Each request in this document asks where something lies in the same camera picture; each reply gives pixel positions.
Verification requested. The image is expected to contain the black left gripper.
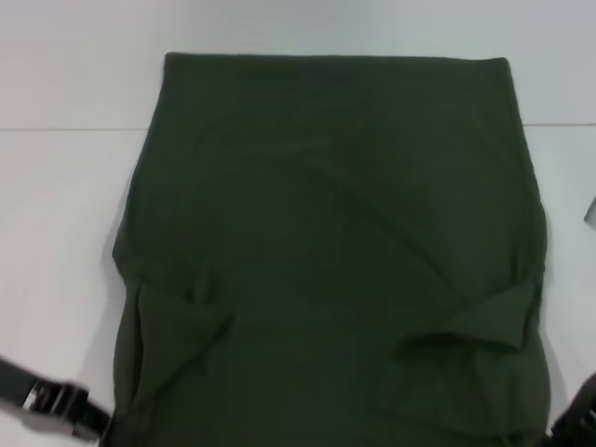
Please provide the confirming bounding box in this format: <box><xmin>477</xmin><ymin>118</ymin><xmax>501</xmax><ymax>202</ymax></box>
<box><xmin>0</xmin><ymin>355</ymin><xmax>116</xmax><ymax>442</ymax></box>

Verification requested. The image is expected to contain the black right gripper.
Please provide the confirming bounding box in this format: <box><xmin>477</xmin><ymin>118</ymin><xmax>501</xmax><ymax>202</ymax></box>
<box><xmin>548</xmin><ymin>370</ymin><xmax>596</xmax><ymax>447</ymax></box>

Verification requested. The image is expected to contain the dark green t-shirt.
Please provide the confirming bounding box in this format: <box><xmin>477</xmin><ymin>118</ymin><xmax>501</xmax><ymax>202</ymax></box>
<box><xmin>111</xmin><ymin>50</ymin><xmax>554</xmax><ymax>447</ymax></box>

